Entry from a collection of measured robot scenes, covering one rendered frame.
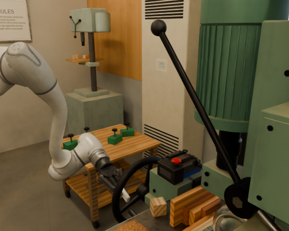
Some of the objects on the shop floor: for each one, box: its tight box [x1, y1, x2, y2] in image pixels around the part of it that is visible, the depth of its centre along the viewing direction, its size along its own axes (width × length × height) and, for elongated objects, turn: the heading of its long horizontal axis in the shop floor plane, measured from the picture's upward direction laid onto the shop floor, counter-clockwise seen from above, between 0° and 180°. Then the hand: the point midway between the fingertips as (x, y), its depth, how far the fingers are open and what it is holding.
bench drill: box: [65, 8, 123, 136], centre depth 290 cm, size 48×62×158 cm
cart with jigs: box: [61, 122, 161, 229], centre depth 222 cm, size 66×57×64 cm
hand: (124, 194), depth 119 cm, fingers closed
